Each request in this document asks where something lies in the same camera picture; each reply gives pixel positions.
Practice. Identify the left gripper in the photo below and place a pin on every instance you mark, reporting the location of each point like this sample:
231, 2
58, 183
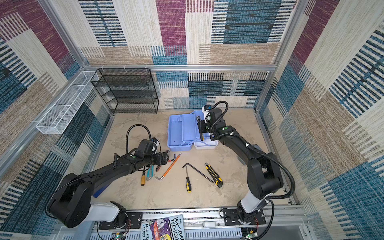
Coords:
164, 159

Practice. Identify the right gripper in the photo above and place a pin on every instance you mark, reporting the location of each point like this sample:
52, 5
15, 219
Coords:
201, 126

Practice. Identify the white and blue toolbox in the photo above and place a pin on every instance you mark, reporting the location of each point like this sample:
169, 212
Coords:
183, 133

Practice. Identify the black yellow screwdriver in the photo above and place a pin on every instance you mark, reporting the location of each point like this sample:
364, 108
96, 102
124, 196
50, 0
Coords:
188, 182

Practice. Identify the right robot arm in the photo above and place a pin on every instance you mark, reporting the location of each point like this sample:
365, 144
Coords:
267, 179

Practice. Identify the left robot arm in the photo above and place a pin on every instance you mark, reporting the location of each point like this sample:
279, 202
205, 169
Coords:
72, 204

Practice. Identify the orange hex key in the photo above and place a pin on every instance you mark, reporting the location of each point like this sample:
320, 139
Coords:
169, 168

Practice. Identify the teal utility knife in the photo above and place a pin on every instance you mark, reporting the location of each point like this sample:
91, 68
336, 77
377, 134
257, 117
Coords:
150, 173

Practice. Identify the black hex key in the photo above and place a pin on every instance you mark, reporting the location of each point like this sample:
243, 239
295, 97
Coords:
188, 164

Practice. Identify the yellow black utility knife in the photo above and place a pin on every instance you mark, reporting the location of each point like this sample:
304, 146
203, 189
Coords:
216, 178

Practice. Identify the colourful treehouse book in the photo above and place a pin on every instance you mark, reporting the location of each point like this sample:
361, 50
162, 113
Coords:
170, 228

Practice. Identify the blue tape dispenser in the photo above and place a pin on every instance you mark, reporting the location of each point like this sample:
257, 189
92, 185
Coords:
98, 192

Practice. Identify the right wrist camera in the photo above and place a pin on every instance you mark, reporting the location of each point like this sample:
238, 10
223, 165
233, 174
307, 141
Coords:
205, 110

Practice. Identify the wooden handle screwdriver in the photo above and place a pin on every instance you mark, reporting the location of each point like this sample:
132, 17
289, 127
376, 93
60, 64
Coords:
143, 178

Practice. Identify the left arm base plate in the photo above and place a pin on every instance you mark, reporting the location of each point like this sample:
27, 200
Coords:
128, 220

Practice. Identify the black wire mesh shelf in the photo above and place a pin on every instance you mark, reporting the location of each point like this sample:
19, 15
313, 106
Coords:
127, 91

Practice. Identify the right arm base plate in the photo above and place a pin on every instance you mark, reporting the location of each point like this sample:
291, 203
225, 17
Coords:
234, 217

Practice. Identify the white wire mesh basket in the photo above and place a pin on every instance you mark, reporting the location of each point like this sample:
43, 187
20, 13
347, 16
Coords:
59, 116

